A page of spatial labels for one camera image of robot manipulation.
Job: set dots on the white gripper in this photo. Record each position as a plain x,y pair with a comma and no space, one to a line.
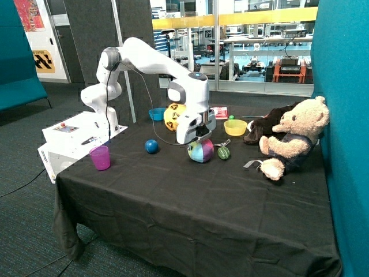
194,126

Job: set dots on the multicolour plush ball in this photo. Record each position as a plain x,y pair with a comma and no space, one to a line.
201,152

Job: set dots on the yellow black soccer ball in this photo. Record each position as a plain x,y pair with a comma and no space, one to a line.
171,115

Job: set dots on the small blue ball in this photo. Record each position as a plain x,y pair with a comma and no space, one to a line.
151,146

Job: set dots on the red white book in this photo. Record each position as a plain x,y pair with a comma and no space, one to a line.
220,112

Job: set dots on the small green striped ball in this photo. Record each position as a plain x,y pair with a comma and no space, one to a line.
223,153

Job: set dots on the yellow plastic bowl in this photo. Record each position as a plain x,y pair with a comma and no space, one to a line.
235,127

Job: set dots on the blue plastic bowl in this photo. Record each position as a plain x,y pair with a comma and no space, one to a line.
157,114

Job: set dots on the grey ribbon tag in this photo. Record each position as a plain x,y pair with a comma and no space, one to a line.
253,163

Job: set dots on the dark brown cloth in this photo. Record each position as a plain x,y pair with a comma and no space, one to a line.
263,126

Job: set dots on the black tablecloth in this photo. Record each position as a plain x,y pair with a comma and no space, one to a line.
200,219

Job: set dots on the beige teddy bear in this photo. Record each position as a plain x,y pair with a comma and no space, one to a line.
302,127

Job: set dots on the purple plastic cup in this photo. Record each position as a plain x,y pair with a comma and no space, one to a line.
100,157

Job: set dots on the orange black crate rack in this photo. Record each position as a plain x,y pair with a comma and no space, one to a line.
289,70

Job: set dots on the white robot control box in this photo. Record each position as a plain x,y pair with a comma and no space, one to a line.
71,139

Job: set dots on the white lab table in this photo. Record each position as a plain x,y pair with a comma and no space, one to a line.
260,56

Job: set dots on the teal bench seat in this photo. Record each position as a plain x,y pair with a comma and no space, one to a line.
19,81

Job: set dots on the teal partition wall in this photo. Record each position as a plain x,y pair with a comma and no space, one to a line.
340,70

